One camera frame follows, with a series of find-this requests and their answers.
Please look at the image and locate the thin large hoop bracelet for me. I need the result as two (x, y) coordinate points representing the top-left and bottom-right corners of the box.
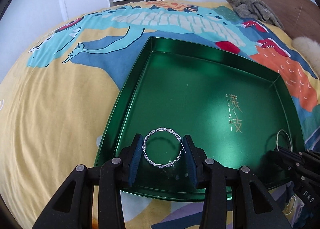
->
(275, 129), (294, 153)

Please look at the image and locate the twisted silver bracelet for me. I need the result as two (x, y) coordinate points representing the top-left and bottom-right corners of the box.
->
(141, 127), (187, 168)

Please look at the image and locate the green metallic tray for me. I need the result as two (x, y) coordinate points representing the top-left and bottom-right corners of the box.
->
(95, 37), (304, 202)

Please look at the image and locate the yellow dinosaur bedspread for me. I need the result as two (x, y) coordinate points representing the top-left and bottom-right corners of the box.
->
(1, 1), (319, 228)

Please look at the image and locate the white fluffy pillow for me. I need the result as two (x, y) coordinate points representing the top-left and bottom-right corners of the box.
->
(292, 37), (320, 76)

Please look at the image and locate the wooden headboard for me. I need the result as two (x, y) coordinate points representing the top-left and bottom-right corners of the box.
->
(261, 0), (319, 42)

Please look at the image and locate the grey folded blanket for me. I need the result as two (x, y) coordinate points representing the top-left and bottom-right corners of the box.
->
(226, 0), (284, 30)

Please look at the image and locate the white pearl bracelet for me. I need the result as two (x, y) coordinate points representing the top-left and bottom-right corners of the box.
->
(285, 195), (305, 217)

